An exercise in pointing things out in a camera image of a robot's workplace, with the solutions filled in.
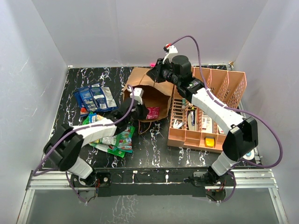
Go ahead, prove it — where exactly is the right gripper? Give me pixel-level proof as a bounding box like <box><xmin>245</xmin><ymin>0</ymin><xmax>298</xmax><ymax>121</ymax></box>
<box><xmin>147</xmin><ymin>58</ymin><xmax>181</xmax><ymax>86</ymax></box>

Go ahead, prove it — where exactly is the pink candy packet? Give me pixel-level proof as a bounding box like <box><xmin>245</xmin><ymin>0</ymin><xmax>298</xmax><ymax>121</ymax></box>
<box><xmin>146</xmin><ymin>107</ymin><xmax>160</xmax><ymax>120</ymax></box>

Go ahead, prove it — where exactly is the brown paper bag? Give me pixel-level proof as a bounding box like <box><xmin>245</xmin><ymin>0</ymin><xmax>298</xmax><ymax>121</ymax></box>
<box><xmin>122</xmin><ymin>67</ymin><xmax>174</xmax><ymax>128</ymax></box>

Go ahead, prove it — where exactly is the Fox's mint candy bag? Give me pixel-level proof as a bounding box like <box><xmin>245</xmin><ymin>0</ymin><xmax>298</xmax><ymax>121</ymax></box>
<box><xmin>111</xmin><ymin>126</ymin><xmax>135</xmax><ymax>158</ymax></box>

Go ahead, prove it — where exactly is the green red snack packet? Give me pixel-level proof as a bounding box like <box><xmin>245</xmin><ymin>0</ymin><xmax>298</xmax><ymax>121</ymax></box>
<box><xmin>91</xmin><ymin>135</ymin><xmax>121</xmax><ymax>146</ymax></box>

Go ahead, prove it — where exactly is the dark blue chips bag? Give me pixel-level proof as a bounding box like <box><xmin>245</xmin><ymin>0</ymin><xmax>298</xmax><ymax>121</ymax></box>
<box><xmin>90</xmin><ymin>84</ymin><xmax>118</xmax><ymax>112</ymax></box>

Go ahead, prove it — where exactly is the blue snack bar wrapper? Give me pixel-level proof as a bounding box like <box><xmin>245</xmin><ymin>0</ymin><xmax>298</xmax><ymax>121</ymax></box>
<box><xmin>88</xmin><ymin>112</ymin><xmax>97</xmax><ymax>124</ymax></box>

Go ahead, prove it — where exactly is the pink plastic desk organizer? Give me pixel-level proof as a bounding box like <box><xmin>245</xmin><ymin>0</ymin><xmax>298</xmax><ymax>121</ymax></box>
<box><xmin>167</xmin><ymin>67</ymin><xmax>247</xmax><ymax>153</ymax></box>

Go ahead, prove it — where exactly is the blue white snack pack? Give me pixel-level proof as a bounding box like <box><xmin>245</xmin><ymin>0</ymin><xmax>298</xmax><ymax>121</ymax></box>
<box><xmin>78</xmin><ymin>86</ymin><xmax>98</xmax><ymax>112</ymax></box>

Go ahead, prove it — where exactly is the blue Burts chips bag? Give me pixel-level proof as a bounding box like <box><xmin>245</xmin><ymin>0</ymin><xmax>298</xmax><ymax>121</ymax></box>
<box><xmin>73</xmin><ymin>91</ymin><xmax>89</xmax><ymax>117</ymax></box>

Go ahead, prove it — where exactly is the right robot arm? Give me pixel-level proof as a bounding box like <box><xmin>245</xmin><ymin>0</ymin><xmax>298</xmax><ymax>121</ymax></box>
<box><xmin>147</xmin><ymin>55</ymin><xmax>258</xmax><ymax>185</ymax></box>

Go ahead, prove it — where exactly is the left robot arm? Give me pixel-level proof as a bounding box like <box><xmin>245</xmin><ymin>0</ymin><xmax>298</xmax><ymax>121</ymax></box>
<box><xmin>43</xmin><ymin>98</ymin><xmax>149</xmax><ymax>186</ymax></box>

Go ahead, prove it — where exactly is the yellow sticky note pad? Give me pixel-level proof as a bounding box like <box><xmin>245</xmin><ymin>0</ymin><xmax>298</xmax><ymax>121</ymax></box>
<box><xmin>205</xmin><ymin>136</ymin><xmax>215</xmax><ymax>147</ymax></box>

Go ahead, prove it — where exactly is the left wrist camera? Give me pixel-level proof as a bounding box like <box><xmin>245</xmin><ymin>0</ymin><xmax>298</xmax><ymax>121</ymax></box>
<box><xmin>128</xmin><ymin>87</ymin><xmax>144</xmax><ymax>105</ymax></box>

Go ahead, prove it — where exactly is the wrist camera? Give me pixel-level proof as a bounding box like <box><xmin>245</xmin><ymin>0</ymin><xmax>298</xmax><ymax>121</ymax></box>
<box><xmin>128</xmin><ymin>87</ymin><xmax>144</xmax><ymax>105</ymax></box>
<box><xmin>163</xmin><ymin>43</ymin><xmax>178</xmax><ymax>64</ymax></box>

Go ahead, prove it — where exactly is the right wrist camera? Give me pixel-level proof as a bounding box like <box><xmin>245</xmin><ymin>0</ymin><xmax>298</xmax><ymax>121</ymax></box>
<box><xmin>163</xmin><ymin>43</ymin><xmax>178</xmax><ymax>64</ymax></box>

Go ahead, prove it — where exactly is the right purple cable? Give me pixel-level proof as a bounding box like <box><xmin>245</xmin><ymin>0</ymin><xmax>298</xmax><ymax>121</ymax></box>
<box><xmin>172</xmin><ymin>35</ymin><xmax>284</xmax><ymax>203</ymax></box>

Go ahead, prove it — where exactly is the purple cable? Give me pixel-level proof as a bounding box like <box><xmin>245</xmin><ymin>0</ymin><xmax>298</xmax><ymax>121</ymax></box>
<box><xmin>32</xmin><ymin>85</ymin><xmax>136</xmax><ymax>203</ymax></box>
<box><xmin>172</xmin><ymin>35</ymin><xmax>284</xmax><ymax>203</ymax></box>

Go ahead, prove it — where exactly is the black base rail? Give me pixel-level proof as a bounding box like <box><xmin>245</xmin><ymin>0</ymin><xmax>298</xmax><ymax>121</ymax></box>
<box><xmin>93</xmin><ymin>167</ymin><xmax>236</xmax><ymax>198</ymax></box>

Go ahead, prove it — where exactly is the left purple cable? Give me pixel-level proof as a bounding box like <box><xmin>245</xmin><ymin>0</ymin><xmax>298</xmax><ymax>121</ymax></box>
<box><xmin>32</xmin><ymin>85</ymin><xmax>136</xmax><ymax>203</ymax></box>

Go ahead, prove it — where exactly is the aluminium frame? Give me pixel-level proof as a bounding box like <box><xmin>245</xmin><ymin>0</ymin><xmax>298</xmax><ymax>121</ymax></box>
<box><xmin>17</xmin><ymin>168</ymin><xmax>287</xmax><ymax>224</ymax></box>

